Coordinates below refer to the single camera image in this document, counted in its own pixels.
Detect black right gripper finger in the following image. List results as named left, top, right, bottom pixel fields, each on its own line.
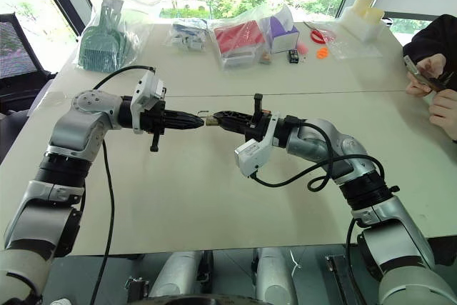
left=218, top=120, right=251, bottom=136
left=213, top=109, right=255, bottom=124

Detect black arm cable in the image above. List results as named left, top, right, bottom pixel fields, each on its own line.
left=249, top=121, right=387, bottom=305
left=89, top=65, right=157, bottom=305

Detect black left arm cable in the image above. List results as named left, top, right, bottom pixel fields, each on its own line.
left=89, top=65, right=157, bottom=305

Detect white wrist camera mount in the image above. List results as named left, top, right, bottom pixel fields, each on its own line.
left=233, top=113, right=282, bottom=179
left=129, top=69, right=168, bottom=135

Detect black metal plate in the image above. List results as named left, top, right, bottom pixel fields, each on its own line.
left=325, top=254, right=355, bottom=305

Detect person's right hand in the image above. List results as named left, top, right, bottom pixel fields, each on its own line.
left=406, top=53, right=448, bottom=97

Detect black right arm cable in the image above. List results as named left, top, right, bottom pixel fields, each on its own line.
left=249, top=121, right=387, bottom=305

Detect black mesh office chair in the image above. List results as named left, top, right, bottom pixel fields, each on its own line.
left=0, top=11, right=59, bottom=163

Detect small metal bracket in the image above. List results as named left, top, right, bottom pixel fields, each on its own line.
left=124, top=276, right=150, bottom=301

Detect brass padlock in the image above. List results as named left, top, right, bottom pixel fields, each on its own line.
left=197, top=110, right=218, bottom=127

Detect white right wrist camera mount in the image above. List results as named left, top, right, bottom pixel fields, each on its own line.
left=233, top=113, right=282, bottom=179

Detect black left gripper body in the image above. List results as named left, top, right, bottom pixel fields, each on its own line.
left=141, top=99, right=169, bottom=153

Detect silver phone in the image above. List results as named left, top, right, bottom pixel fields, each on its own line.
left=403, top=55, right=454, bottom=92

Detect white holder with cream cylinders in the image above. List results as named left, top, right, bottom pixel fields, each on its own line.
left=338, top=0, right=389, bottom=44

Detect silver rounded robot leg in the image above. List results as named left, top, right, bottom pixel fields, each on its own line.
left=149, top=249, right=208, bottom=299
left=254, top=246, right=299, bottom=305

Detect bagged red and white box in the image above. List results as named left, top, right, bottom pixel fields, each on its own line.
left=209, top=15, right=269, bottom=71

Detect person's left hand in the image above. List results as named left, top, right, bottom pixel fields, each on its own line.
left=428, top=87, right=457, bottom=141

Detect red handled scissors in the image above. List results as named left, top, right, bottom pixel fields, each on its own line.
left=303, top=21, right=337, bottom=45

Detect purple and white box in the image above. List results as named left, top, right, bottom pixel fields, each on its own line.
left=266, top=14, right=301, bottom=54

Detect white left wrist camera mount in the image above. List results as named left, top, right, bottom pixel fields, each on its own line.
left=129, top=69, right=168, bottom=135

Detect bag of white blue parts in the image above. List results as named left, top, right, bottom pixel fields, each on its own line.
left=165, top=18, right=210, bottom=53

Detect bag of green dustpans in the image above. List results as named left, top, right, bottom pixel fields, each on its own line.
left=72, top=0, right=144, bottom=72

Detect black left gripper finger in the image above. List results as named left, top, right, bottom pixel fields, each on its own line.
left=164, top=119, right=206, bottom=131
left=164, top=109, right=204, bottom=122

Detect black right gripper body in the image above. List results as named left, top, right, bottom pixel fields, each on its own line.
left=243, top=93, right=273, bottom=142

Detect clear plastic bag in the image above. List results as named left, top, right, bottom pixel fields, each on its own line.
left=325, top=29, right=383, bottom=60

